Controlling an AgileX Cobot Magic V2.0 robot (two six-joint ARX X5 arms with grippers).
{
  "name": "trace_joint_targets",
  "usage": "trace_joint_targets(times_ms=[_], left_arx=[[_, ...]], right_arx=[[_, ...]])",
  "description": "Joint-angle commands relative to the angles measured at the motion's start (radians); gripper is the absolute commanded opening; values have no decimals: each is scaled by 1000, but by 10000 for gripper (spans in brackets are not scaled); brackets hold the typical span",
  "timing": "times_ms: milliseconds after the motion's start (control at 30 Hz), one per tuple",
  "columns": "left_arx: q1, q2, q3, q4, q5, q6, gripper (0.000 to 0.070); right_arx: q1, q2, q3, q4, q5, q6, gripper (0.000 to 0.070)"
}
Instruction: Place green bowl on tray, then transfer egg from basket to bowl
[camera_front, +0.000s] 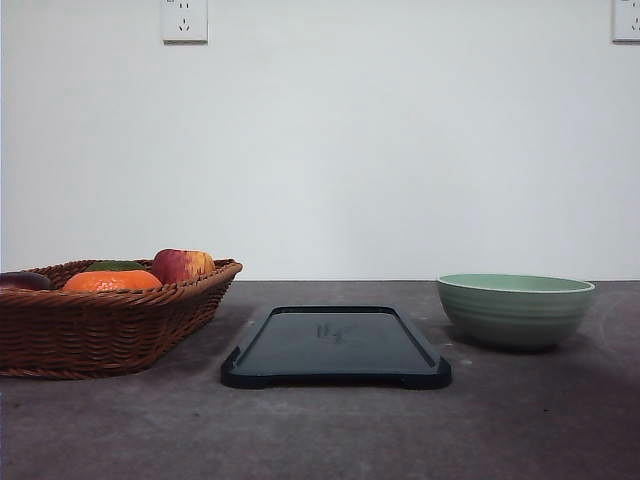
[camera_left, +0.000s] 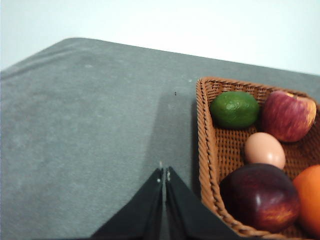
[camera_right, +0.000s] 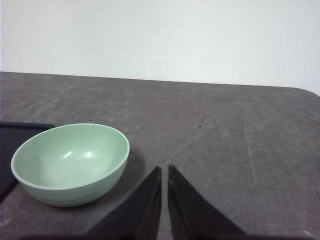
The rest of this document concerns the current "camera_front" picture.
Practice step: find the green fruit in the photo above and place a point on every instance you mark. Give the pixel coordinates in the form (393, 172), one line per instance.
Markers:
(112, 265)

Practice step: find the white wall socket left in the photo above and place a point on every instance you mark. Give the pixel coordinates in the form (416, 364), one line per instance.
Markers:
(184, 22)

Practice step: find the dark purple fruit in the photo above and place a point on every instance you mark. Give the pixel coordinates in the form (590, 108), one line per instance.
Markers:
(25, 280)

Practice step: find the dark blue rectangular tray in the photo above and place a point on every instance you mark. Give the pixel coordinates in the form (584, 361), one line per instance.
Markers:
(334, 345)

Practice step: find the orange tangerine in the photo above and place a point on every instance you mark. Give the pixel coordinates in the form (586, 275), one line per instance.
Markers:
(107, 280)

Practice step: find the green ribbed bowl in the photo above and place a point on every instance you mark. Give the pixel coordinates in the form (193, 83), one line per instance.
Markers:
(514, 310)

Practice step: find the white wall socket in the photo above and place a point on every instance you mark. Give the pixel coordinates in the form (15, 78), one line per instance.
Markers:
(184, 22)
(624, 23)

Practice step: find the red yellow apple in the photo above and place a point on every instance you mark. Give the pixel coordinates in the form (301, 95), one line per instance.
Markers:
(172, 265)

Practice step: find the white wall socket right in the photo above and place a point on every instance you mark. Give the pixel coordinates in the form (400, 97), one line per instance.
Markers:
(624, 23)

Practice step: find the brown wicker basket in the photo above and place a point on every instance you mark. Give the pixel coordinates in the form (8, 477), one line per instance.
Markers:
(87, 318)

